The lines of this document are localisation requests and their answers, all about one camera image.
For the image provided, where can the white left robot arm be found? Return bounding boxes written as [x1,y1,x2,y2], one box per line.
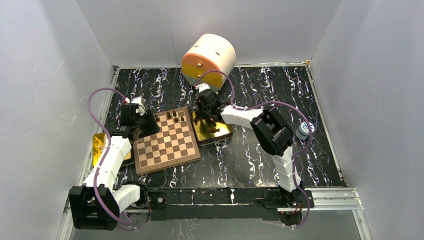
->
[68,97,160,231]

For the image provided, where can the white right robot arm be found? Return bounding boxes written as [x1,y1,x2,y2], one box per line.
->
[196,84,302,207]

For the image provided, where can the gold tin with dark pieces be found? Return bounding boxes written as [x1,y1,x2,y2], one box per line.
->
[191,110,234,146]

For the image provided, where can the wooden chess board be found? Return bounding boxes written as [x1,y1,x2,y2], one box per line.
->
[133,106,201,176]

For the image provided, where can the gold tin with light pieces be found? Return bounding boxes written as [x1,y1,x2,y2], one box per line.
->
[92,132,109,167]

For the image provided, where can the round pastel drawer cabinet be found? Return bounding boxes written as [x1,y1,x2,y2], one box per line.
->
[181,33,236,92]

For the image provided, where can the blue white round cap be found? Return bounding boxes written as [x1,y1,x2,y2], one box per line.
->
[295,121,310,141]

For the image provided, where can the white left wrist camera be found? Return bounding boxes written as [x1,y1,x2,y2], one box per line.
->
[125,96,146,116]

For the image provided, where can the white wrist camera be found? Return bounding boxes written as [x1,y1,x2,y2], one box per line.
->
[195,83,211,93]
[125,96,146,116]

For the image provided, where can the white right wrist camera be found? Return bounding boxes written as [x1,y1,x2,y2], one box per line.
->
[195,83,211,93]

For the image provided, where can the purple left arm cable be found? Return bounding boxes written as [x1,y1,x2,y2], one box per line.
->
[87,87,152,232]

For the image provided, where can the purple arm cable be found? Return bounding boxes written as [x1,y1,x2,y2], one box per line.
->
[87,87,152,232]
[195,69,314,229]

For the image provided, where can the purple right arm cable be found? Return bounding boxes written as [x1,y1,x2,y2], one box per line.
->
[195,69,314,229]

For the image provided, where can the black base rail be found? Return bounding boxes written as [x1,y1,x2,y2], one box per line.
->
[125,187,315,226]

